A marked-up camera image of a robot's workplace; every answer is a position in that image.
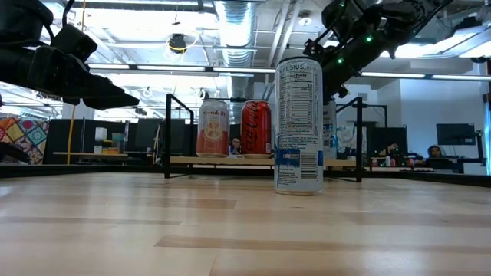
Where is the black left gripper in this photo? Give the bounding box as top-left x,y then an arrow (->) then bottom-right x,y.
29,44 -> 140,111

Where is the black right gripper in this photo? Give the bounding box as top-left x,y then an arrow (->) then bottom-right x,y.
323,22 -> 400,105

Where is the Celsius Arctic Vibe can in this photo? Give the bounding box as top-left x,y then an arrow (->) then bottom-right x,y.
273,56 -> 325,197
323,100 -> 338,160

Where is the red Coca-Cola can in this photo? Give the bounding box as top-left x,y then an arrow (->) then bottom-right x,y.
240,99 -> 273,159

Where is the black monitor on arm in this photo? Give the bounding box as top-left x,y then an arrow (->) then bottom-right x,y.
436,122 -> 485,146

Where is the orange yellow box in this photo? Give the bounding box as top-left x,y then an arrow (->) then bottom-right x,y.
101,140 -> 120,155

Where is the black office partition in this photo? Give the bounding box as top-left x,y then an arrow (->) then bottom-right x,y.
42,117 -> 200,165

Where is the light wooden desk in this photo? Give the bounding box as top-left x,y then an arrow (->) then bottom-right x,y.
52,151 -> 129,158

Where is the office desk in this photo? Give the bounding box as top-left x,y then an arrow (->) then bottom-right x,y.
421,154 -> 488,176

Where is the yellow cable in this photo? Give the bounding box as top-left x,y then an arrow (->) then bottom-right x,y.
65,0 -> 87,166

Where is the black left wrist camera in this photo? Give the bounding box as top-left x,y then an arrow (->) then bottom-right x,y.
51,24 -> 98,62

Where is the black rail with strip lights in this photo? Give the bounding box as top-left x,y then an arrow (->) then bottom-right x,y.
87,63 -> 491,82

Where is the black overhead camera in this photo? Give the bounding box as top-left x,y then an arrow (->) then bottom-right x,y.
167,33 -> 189,54

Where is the colourful patterned wall hanging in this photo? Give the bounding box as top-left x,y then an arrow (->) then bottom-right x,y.
0,117 -> 50,166

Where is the black aluminium table frame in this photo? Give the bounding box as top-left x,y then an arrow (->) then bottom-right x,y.
0,163 -> 491,189

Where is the wooden shelf with black frame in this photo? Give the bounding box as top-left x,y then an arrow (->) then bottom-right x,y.
165,93 -> 388,184

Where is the silver ventilation duct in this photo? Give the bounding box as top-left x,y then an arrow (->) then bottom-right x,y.
214,0 -> 265,66

